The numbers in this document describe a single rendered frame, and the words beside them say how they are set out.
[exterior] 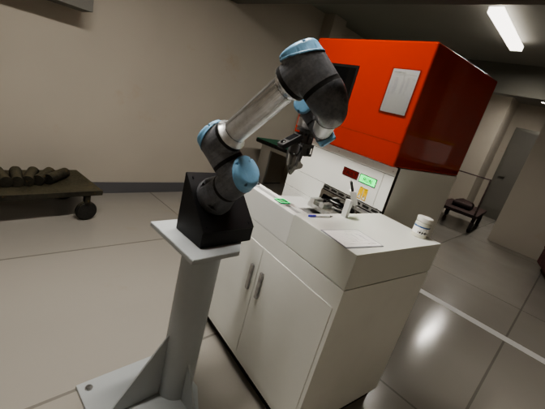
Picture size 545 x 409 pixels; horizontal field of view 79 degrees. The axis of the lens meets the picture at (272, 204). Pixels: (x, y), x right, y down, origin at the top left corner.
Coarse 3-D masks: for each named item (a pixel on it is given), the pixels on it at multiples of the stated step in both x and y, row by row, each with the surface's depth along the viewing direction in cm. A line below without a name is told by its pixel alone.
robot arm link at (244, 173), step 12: (240, 156) 113; (216, 168) 114; (228, 168) 112; (240, 168) 111; (252, 168) 115; (216, 180) 118; (228, 180) 113; (240, 180) 110; (252, 180) 113; (228, 192) 116; (240, 192) 115
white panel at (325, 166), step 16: (304, 160) 225; (320, 160) 213; (336, 160) 203; (352, 160) 193; (368, 160) 184; (288, 176) 238; (304, 176) 225; (320, 176) 213; (336, 176) 203; (368, 176) 184; (384, 176) 176; (304, 192) 224; (368, 192) 184; (384, 192) 176; (384, 208) 178
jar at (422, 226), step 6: (420, 216) 152; (426, 216) 155; (420, 222) 151; (426, 222) 150; (432, 222) 151; (414, 228) 154; (420, 228) 151; (426, 228) 151; (414, 234) 153; (420, 234) 152; (426, 234) 152
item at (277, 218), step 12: (252, 192) 164; (264, 192) 160; (252, 204) 164; (264, 204) 156; (276, 204) 149; (288, 204) 151; (252, 216) 164; (264, 216) 156; (276, 216) 149; (288, 216) 143; (276, 228) 149; (288, 228) 143
